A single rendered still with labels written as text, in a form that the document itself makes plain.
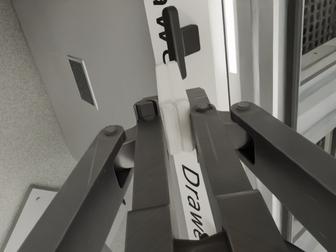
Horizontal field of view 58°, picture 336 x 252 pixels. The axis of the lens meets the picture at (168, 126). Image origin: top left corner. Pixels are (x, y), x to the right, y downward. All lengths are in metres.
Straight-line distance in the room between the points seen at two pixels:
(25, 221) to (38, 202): 0.08
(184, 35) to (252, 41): 0.07
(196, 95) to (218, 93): 0.17
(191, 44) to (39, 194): 1.10
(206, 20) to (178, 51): 0.04
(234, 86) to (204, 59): 0.04
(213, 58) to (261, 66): 0.05
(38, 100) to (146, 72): 0.80
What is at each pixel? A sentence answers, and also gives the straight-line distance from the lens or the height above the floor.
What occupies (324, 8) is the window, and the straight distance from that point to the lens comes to 0.29.
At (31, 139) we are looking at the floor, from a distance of 1.26.
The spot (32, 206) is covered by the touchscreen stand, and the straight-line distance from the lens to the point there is 1.35.
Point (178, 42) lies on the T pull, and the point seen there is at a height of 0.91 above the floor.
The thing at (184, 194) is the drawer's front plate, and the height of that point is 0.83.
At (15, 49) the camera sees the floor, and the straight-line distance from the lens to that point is 1.18.
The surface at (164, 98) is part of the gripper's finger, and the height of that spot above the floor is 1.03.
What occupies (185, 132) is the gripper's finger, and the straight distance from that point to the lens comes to 0.16.
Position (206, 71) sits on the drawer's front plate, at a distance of 0.34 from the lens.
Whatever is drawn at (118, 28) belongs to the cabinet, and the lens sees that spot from 0.51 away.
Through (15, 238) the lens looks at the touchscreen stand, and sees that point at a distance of 1.41.
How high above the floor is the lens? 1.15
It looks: 47 degrees down
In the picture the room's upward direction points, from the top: 115 degrees clockwise
